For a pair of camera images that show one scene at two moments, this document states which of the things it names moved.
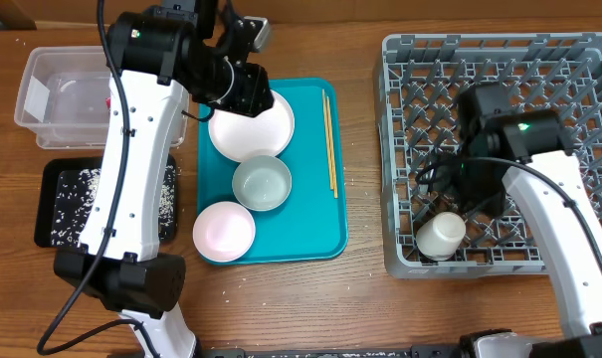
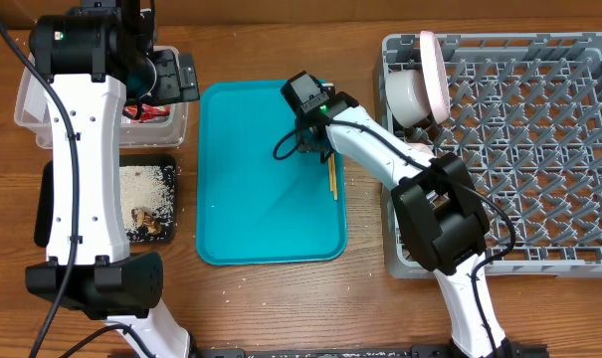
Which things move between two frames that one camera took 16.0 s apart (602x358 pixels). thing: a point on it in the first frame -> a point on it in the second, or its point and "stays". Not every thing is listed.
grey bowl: [262, 183] -> [406, 96]
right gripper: [442, 180] -> [311, 139]
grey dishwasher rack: [421, 79] stays
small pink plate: [224, 232] -> [420, 146]
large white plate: [240, 137] -> [435, 78]
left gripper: [254, 77] -> [172, 90]
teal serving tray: [312, 224] stays
